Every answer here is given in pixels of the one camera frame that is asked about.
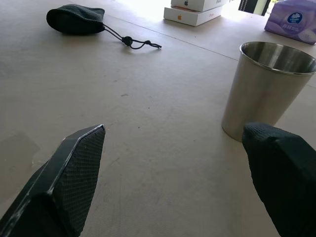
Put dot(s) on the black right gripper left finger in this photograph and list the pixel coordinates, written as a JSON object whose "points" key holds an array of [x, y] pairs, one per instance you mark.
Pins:
{"points": [[74, 172]]}

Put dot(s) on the dark window frame post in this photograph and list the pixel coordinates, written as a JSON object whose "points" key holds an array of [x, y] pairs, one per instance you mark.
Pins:
{"points": [[254, 5]]}

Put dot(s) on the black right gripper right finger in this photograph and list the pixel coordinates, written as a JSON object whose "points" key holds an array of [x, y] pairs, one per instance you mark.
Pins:
{"points": [[284, 172]]}

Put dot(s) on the purple tissue pack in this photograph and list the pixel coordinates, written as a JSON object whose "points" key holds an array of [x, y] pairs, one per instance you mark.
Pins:
{"points": [[288, 22]]}

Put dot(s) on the stainless steel cup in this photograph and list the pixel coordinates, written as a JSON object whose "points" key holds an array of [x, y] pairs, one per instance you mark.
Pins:
{"points": [[259, 93]]}

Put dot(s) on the white phone box dark print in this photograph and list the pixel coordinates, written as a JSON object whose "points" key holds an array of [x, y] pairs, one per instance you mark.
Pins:
{"points": [[197, 4]]}

